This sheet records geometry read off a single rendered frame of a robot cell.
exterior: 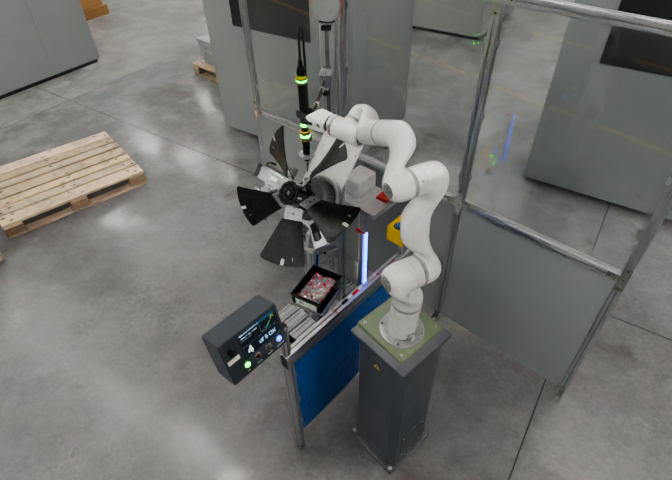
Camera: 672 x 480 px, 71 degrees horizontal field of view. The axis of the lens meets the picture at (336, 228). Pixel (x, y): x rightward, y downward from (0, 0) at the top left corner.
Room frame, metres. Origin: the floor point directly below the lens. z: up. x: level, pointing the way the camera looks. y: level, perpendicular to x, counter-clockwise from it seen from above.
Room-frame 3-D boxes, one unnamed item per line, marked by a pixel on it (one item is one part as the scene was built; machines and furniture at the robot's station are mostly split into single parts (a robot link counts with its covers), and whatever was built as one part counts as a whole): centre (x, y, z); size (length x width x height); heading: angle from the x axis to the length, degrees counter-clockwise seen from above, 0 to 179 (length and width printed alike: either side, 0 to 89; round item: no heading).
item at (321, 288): (1.54, 0.10, 0.84); 0.19 x 0.14 x 0.05; 150
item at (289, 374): (1.16, 0.22, 0.39); 0.04 x 0.04 x 0.78; 47
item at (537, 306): (2.32, -0.38, 0.50); 2.59 x 0.03 x 0.91; 47
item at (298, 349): (1.48, -0.07, 0.82); 0.90 x 0.04 x 0.08; 137
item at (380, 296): (1.48, -0.07, 0.45); 0.82 x 0.02 x 0.66; 137
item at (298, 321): (2.03, 0.08, 0.04); 0.62 x 0.45 x 0.08; 137
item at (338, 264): (2.13, -0.01, 0.58); 0.09 x 0.05 x 1.15; 47
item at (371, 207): (2.28, -0.17, 0.85); 0.36 x 0.24 x 0.03; 47
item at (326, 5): (2.51, 0.02, 1.88); 0.16 x 0.07 x 0.16; 82
